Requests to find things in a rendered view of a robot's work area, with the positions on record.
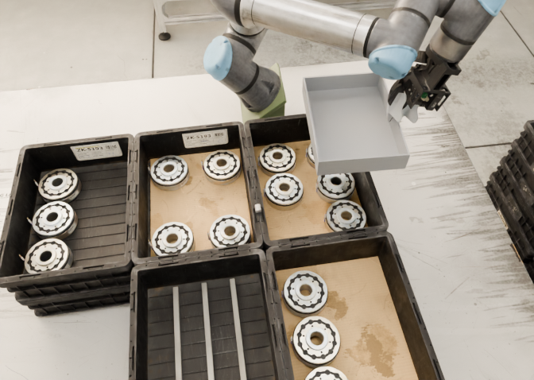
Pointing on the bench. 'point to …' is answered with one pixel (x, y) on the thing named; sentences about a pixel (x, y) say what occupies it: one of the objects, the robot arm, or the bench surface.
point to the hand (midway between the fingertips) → (392, 114)
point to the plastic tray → (352, 124)
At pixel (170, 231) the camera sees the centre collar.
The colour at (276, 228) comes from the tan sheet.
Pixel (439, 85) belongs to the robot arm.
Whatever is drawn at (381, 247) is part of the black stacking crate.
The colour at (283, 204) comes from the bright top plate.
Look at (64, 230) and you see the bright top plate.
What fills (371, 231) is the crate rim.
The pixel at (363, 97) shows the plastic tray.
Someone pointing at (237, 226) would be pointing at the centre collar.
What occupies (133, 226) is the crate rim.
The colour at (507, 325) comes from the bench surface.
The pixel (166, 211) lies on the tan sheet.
